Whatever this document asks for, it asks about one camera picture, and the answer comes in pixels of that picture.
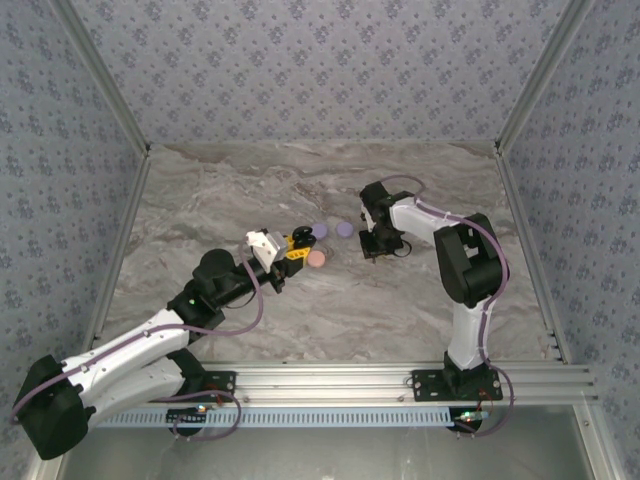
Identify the black earbud charging case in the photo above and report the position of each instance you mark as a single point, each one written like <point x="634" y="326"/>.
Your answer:
<point x="301" y="232"/>

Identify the pink earbud charging case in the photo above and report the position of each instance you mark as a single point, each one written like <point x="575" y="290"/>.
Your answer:
<point x="316" y="259"/>

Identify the purple earbud charging case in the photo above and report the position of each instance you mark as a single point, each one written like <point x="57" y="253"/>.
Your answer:
<point x="320" y="230"/>
<point x="344" y="229"/>

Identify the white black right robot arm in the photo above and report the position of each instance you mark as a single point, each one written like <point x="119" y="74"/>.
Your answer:
<point x="425" y="220"/>

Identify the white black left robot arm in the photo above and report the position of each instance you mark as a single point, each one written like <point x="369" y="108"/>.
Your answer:
<point x="140" y="340"/>

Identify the small controller board with LED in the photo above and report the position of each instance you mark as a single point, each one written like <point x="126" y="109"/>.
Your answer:
<point x="470" y="416"/>
<point x="197" y="411"/>

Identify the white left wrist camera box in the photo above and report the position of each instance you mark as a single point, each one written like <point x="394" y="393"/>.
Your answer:
<point x="265" y="247"/>

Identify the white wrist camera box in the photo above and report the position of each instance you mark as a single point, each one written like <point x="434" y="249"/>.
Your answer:
<point x="365" y="217"/>
<point x="265" y="247"/>

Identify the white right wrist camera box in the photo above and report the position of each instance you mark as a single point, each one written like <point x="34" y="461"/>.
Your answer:
<point x="365" y="217"/>

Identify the aluminium side rail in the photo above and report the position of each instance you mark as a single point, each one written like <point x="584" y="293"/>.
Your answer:
<point x="122" y="240"/>
<point x="530" y="250"/>

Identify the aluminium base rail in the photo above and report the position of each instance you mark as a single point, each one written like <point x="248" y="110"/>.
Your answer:
<point x="320" y="385"/>

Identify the aluminium frame post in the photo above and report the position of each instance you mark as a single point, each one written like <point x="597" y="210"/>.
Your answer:
<point x="540" y="75"/>
<point x="110" y="85"/>

